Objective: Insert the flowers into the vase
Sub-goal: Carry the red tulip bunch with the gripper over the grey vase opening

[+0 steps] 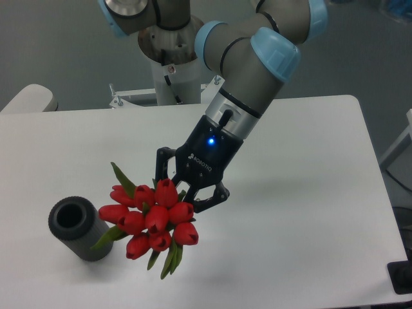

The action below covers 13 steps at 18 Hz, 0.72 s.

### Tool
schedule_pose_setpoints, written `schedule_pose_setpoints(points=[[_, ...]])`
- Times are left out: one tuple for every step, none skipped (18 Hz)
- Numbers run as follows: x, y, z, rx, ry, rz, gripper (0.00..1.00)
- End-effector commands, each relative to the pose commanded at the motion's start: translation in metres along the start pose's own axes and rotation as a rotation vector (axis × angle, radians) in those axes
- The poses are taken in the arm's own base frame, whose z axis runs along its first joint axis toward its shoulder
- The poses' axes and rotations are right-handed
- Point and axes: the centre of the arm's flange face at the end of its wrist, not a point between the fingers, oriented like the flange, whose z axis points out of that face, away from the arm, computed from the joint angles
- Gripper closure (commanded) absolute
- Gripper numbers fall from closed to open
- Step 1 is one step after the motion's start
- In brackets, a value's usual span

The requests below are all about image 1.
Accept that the black device at table edge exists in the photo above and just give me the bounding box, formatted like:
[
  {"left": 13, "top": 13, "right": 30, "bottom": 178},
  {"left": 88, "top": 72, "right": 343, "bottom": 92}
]
[{"left": 387, "top": 261, "right": 411, "bottom": 295}]

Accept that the red tulip bouquet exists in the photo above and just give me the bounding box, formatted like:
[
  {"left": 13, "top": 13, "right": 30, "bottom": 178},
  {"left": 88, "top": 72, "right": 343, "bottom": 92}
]
[{"left": 91, "top": 162, "right": 199, "bottom": 279}]

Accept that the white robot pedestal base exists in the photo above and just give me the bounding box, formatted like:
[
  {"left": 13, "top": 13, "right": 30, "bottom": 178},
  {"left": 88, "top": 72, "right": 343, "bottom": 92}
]
[{"left": 109, "top": 15, "right": 224, "bottom": 109}]

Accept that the dark grey ribbed vase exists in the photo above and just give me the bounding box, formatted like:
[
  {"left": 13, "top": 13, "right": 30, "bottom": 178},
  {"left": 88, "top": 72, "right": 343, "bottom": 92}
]
[{"left": 48, "top": 196, "right": 113, "bottom": 261}]

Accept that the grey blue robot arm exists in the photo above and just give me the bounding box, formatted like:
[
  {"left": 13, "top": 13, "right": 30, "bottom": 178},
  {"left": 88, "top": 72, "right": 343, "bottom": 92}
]
[{"left": 99, "top": 0, "right": 328, "bottom": 212}]

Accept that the white furniture leg right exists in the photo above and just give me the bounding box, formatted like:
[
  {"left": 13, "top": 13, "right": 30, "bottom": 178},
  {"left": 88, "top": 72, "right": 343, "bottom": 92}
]
[{"left": 379, "top": 109, "right": 411, "bottom": 171}]

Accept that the white chair armrest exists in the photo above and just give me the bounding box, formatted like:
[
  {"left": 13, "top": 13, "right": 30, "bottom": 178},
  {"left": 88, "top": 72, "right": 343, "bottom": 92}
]
[{"left": 1, "top": 84, "right": 59, "bottom": 115}]

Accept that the blue items top right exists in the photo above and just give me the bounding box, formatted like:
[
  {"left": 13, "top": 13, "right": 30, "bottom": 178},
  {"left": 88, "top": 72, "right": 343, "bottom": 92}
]
[{"left": 379, "top": 0, "right": 411, "bottom": 24}]

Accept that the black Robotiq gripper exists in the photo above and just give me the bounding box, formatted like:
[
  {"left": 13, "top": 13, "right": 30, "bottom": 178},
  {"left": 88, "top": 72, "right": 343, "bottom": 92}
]
[{"left": 155, "top": 114, "right": 243, "bottom": 212}]

